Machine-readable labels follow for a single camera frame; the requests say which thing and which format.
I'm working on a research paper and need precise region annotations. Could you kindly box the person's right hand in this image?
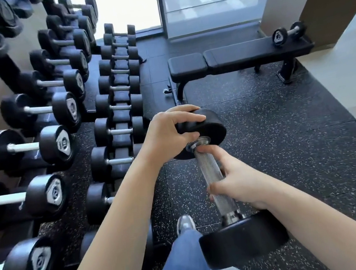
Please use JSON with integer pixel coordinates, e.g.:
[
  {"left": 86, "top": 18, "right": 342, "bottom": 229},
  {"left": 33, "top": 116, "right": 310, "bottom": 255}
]
[{"left": 196, "top": 136, "right": 275, "bottom": 219}]

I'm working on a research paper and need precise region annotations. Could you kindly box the person's left hand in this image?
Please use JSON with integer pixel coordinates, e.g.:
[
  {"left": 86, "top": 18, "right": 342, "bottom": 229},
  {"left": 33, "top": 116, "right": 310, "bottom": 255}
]
[{"left": 141, "top": 103, "right": 207, "bottom": 164}]

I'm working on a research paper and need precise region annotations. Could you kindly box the black dumbbell knurled steel handle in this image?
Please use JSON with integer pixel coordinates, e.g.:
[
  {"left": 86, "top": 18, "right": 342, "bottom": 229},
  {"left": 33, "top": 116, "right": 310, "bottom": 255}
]
[{"left": 167, "top": 100, "right": 293, "bottom": 270}]

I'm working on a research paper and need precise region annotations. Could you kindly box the person's right forearm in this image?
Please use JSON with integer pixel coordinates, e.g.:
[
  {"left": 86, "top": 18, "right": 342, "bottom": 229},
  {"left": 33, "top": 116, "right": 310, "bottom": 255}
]
[{"left": 257, "top": 177, "right": 356, "bottom": 270}]

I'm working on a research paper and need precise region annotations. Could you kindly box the person's left forearm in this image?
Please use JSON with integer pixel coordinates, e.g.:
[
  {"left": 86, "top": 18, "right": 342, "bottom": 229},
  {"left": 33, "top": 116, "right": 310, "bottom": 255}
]
[{"left": 41, "top": 143, "right": 183, "bottom": 270}]

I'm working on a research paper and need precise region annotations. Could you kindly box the grey sneaker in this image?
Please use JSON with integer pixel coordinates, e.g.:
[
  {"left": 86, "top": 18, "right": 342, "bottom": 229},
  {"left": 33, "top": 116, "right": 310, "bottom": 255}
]
[{"left": 175, "top": 214, "right": 198, "bottom": 237}]

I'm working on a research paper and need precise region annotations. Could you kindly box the row of small black dumbbells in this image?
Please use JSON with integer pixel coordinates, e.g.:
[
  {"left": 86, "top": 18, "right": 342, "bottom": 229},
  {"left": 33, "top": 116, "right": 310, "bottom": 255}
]
[{"left": 49, "top": 19, "right": 169, "bottom": 270}]

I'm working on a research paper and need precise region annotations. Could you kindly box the blue jeans leg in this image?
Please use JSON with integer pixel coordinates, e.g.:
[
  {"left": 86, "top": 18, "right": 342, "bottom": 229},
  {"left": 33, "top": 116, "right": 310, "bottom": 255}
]
[{"left": 145, "top": 227, "right": 216, "bottom": 270}]

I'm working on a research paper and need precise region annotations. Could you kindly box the black padded weight bench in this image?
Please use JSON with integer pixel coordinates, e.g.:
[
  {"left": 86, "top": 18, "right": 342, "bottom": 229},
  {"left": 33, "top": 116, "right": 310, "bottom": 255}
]
[{"left": 157, "top": 30, "right": 321, "bottom": 107}]

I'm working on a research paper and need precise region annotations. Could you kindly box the row of medium black dumbbells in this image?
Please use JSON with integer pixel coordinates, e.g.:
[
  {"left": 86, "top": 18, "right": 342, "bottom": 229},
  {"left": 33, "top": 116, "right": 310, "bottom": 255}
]
[{"left": 0, "top": 0, "right": 133, "bottom": 270}]

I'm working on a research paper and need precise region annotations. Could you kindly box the short black dumbbell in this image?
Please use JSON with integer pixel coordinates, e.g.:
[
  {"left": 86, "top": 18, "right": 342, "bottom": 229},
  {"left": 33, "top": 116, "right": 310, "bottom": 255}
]
[{"left": 269, "top": 20, "right": 310, "bottom": 47}]

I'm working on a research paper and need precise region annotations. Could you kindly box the glass window panel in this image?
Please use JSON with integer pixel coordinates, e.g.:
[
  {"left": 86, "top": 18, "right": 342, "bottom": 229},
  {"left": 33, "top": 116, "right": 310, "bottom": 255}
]
[{"left": 156, "top": 0, "right": 285, "bottom": 42}]

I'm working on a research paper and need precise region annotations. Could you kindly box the black dumbbell rack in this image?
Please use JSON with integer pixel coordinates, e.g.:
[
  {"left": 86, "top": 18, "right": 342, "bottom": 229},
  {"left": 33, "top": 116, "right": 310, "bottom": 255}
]
[{"left": 0, "top": 0, "right": 175, "bottom": 270}]

